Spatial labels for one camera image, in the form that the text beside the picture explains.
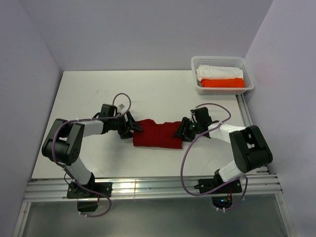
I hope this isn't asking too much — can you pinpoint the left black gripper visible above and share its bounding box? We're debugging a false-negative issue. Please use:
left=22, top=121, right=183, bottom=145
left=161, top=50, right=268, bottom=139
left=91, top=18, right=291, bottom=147
left=109, top=112, right=142, bottom=139

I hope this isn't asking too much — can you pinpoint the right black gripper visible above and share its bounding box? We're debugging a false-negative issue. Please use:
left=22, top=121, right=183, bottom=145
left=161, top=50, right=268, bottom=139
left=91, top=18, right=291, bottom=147
left=172, top=117, right=201, bottom=142

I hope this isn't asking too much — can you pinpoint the dark red t-shirt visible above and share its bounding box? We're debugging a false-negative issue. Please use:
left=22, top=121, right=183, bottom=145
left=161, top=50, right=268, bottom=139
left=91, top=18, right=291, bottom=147
left=133, top=119, right=182, bottom=150

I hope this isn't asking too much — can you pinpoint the white plastic basket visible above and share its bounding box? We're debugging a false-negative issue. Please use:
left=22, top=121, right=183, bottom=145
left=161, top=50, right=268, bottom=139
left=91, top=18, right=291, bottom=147
left=191, top=56, right=255, bottom=95

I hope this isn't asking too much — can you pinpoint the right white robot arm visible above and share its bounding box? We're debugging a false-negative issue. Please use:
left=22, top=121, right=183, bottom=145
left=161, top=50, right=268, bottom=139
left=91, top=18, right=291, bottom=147
left=173, top=118, right=273, bottom=193

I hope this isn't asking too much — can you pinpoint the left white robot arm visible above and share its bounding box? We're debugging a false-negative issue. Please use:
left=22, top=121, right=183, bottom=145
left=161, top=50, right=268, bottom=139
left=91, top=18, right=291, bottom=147
left=41, top=112, right=143, bottom=197

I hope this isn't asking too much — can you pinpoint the rolled white t-shirt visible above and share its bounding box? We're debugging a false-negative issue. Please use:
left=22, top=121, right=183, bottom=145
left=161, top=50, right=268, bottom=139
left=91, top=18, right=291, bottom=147
left=197, top=65, right=243, bottom=80

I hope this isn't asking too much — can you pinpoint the rolled orange t-shirt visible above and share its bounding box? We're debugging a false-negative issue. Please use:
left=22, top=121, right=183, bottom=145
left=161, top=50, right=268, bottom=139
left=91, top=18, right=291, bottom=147
left=200, top=78, right=245, bottom=88

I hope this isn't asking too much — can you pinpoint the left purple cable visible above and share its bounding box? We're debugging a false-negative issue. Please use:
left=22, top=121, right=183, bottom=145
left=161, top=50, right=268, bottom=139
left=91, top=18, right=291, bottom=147
left=53, top=92, right=131, bottom=218

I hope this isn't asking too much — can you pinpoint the purple cable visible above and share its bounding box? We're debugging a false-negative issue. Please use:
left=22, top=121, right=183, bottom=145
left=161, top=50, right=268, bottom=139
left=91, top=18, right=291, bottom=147
left=53, top=92, right=131, bottom=218
left=180, top=103, right=248, bottom=212

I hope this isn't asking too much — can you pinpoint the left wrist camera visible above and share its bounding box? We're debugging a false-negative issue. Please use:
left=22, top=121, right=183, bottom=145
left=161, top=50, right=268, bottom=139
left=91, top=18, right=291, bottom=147
left=98, top=104, right=124, bottom=119

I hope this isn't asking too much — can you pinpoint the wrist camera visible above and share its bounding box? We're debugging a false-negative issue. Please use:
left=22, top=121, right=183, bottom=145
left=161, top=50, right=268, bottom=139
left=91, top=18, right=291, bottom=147
left=98, top=104, right=124, bottom=119
left=191, top=107, right=212, bottom=126

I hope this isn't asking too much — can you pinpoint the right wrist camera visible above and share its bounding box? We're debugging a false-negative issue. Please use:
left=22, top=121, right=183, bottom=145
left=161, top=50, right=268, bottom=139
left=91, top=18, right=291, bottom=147
left=191, top=107, right=212, bottom=126

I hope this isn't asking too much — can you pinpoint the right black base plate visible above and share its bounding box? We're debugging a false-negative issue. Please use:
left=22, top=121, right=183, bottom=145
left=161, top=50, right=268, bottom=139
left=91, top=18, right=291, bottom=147
left=194, top=177, right=242, bottom=194

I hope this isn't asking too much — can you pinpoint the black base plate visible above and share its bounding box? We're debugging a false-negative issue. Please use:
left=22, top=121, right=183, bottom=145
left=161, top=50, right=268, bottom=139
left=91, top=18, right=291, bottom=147
left=67, top=182, right=112, bottom=199
left=194, top=177, right=242, bottom=194

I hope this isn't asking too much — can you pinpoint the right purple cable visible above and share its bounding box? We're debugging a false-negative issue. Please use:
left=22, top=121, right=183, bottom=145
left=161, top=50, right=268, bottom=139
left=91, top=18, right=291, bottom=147
left=180, top=103, right=248, bottom=212

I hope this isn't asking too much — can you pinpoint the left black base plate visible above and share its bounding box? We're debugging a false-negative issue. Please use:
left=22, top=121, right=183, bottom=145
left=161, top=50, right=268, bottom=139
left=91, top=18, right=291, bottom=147
left=67, top=182, right=112, bottom=199

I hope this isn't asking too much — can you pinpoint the aluminium rail frame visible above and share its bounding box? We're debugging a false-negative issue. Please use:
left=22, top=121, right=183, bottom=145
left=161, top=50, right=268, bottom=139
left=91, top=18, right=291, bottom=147
left=12, top=93, right=297, bottom=237

